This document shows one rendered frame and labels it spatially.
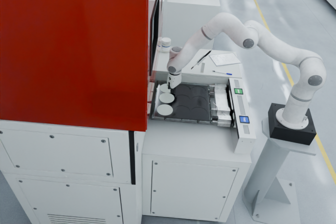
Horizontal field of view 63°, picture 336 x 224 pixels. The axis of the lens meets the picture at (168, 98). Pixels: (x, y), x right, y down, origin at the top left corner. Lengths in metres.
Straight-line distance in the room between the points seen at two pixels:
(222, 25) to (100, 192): 1.09
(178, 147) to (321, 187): 1.59
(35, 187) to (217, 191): 1.08
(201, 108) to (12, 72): 1.11
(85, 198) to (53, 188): 0.18
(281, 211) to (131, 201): 1.35
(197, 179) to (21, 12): 1.31
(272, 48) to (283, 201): 1.44
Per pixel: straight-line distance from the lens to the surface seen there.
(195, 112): 1.74
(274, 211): 2.53
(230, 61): 2.14
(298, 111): 1.77
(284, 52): 1.57
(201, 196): 1.95
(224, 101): 1.89
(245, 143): 1.62
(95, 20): 0.89
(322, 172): 2.98
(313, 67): 1.58
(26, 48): 1.04
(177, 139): 1.68
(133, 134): 1.18
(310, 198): 2.75
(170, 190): 1.90
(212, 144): 1.69
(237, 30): 1.48
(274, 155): 2.01
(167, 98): 1.81
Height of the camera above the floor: 2.09
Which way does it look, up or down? 41 degrees down
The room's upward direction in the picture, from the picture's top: 4 degrees clockwise
